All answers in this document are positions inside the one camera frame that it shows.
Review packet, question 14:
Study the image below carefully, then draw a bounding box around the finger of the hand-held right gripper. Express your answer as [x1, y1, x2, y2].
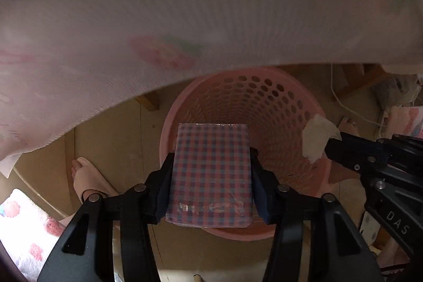
[325, 137, 394, 173]
[340, 132, 410, 157]

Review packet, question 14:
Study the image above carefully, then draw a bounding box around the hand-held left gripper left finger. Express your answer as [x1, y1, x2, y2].
[36, 152, 176, 282]

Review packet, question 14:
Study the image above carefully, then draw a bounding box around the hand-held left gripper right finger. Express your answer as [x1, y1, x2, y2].
[249, 148, 385, 282]

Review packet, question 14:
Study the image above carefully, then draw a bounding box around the white tissue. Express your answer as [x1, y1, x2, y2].
[302, 114, 342, 164]

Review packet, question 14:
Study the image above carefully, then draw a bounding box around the pink checkered tissue pack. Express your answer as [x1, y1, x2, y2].
[164, 123, 255, 229]

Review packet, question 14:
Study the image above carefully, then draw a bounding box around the pink plastic basket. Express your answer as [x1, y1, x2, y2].
[159, 67, 333, 241]

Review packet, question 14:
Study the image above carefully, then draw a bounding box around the person's right foot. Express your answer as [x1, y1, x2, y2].
[339, 116, 361, 137]

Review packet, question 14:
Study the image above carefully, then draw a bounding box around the person's foot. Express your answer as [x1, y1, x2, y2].
[71, 158, 119, 203]
[339, 116, 361, 137]

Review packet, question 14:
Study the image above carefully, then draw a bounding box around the pink fluffy cloth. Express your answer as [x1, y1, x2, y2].
[385, 105, 423, 140]

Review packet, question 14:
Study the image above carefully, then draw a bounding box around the crumpled grey cloth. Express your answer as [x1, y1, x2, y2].
[373, 75, 423, 111]

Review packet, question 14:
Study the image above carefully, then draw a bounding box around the person's left foot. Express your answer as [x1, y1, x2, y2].
[71, 158, 119, 203]

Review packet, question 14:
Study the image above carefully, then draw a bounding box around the white pink-print fluffy mat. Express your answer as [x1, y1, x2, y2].
[0, 188, 67, 282]

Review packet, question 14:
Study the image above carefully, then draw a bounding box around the pink bear-print chair cover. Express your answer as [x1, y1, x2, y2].
[0, 0, 423, 170]

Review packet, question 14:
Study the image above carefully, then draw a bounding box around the white cord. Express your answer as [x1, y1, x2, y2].
[330, 63, 389, 129]

